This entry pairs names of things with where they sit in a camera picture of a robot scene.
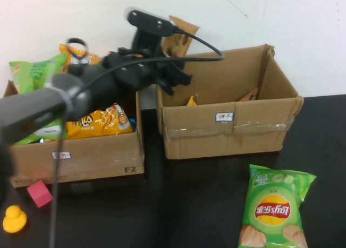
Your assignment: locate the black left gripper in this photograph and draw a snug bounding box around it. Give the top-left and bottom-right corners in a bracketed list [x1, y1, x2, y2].
[104, 47, 194, 96]

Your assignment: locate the pale green Lay's chips bag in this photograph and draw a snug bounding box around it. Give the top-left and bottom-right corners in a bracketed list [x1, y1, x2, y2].
[9, 52, 68, 95]

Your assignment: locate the brown snack bag fruit print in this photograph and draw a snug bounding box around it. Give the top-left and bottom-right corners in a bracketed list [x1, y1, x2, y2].
[161, 15, 201, 59]

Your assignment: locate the small brown snack packet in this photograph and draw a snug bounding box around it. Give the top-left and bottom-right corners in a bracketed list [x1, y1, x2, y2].
[237, 87, 259, 102]

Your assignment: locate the orange fries snack bag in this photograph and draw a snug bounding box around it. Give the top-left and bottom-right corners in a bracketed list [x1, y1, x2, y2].
[64, 103, 135, 140]

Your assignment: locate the orange snack bag upright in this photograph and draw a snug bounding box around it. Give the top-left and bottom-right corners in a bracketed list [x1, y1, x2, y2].
[59, 43, 104, 73]

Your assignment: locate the green white snack bag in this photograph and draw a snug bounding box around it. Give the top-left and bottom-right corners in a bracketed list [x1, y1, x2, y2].
[13, 117, 69, 146]

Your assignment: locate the white label red handwriting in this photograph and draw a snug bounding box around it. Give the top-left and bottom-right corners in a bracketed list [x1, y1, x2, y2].
[215, 112, 234, 123]

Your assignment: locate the brown cardboard box clear tape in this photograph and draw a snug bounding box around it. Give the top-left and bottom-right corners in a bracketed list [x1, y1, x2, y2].
[156, 44, 305, 160]

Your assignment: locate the clear packing tape strip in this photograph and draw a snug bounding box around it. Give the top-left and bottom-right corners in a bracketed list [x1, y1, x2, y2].
[164, 119, 296, 141]

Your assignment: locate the brown cardboard box F2 print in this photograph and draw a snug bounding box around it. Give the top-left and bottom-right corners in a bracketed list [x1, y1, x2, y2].
[3, 79, 145, 189]

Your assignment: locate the white label smudged red writing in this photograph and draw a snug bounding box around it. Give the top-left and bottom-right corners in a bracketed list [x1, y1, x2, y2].
[51, 151, 72, 160]

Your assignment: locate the green cucumber Lay's chips bag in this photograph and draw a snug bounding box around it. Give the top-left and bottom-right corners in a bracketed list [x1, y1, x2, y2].
[237, 164, 317, 248]

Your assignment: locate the pink foam cube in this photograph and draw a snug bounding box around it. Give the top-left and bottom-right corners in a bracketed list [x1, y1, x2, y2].
[26, 179, 54, 209]

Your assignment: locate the yellow rubber duck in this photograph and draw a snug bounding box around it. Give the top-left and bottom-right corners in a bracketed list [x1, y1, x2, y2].
[2, 204, 28, 234]

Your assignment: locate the black camera cable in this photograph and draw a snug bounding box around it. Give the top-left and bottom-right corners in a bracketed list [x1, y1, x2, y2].
[48, 29, 225, 248]

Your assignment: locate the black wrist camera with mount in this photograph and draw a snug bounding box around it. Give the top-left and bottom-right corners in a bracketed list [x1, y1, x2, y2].
[125, 9, 181, 58]

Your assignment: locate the black cable loop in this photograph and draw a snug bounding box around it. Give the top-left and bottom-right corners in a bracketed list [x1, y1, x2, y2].
[65, 37, 90, 60]

